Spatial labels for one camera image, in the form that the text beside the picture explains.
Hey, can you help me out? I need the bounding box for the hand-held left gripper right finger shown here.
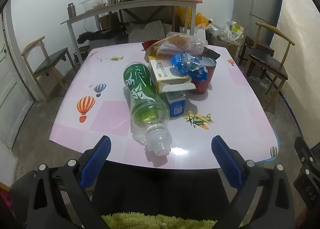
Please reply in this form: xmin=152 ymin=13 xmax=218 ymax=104
xmin=211 ymin=135 xmax=297 ymax=229

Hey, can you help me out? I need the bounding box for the white sack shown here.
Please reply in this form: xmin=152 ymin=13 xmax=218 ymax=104
xmin=129 ymin=20 xmax=173 ymax=43

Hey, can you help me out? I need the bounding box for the pile of plastic bags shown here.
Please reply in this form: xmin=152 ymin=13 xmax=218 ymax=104
xmin=207 ymin=19 xmax=245 ymax=44

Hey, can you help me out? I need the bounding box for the dark foil wrapper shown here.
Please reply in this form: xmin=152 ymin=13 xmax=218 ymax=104
xmin=202 ymin=46 xmax=222 ymax=60

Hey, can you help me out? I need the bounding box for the white yellow carton box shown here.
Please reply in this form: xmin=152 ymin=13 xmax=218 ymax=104
xmin=148 ymin=56 xmax=197 ymax=93

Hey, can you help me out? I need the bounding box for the blue toothpaste box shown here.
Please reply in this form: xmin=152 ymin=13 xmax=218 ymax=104
xmin=165 ymin=91 xmax=187 ymax=117

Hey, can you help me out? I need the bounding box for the dark thermos bottle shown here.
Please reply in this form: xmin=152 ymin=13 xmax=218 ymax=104
xmin=67 ymin=3 xmax=77 ymax=19

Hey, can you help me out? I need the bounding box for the clear plastic container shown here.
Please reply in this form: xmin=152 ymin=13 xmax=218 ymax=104
xmin=79 ymin=0 xmax=107 ymax=12

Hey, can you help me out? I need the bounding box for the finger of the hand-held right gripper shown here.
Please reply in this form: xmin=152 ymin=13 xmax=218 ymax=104
xmin=294 ymin=136 xmax=316 ymax=170

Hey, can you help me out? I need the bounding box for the brown wooden stool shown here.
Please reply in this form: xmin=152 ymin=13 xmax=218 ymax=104
xmin=239 ymin=35 xmax=275 ymax=66

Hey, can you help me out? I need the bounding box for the dark cloth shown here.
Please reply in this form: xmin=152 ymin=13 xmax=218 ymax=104
xmin=77 ymin=28 xmax=127 ymax=44

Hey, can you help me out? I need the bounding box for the yellow plastic bag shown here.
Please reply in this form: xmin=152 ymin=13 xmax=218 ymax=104
xmin=175 ymin=6 xmax=213 ymax=29

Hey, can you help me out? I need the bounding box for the green label plastic bottle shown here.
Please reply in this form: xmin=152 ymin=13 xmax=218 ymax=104
xmin=123 ymin=62 xmax=173 ymax=156

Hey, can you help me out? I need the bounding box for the white door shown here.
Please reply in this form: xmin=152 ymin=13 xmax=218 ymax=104
xmin=0 ymin=6 xmax=34 ymax=149

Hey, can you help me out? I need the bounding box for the pink printed tablecloth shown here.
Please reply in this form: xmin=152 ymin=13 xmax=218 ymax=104
xmin=49 ymin=41 xmax=279 ymax=169

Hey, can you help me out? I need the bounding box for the blue plastic wrapper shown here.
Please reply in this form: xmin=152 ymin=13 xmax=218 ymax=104
xmin=171 ymin=53 xmax=208 ymax=82

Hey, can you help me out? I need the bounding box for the green fuzzy sweater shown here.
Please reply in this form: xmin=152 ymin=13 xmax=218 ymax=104
xmin=101 ymin=211 xmax=218 ymax=229

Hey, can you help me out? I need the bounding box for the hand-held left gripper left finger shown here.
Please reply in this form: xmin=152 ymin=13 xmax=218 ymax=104
xmin=25 ymin=135 xmax=112 ymax=229

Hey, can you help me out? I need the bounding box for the beige mattress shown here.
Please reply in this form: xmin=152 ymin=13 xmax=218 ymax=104
xmin=270 ymin=0 xmax=320 ymax=149

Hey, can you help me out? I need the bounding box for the wooden side table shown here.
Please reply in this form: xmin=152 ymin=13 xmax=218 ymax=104
xmin=60 ymin=0 xmax=203 ymax=66

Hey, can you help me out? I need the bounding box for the brown cardboard box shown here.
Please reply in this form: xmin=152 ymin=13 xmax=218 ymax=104
xmin=212 ymin=36 xmax=240 ymax=57
xmin=98 ymin=13 xmax=120 ymax=31

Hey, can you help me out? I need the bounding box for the wooden chair with dark seat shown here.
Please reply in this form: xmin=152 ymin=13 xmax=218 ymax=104
xmin=244 ymin=21 xmax=295 ymax=109
xmin=21 ymin=36 xmax=75 ymax=102

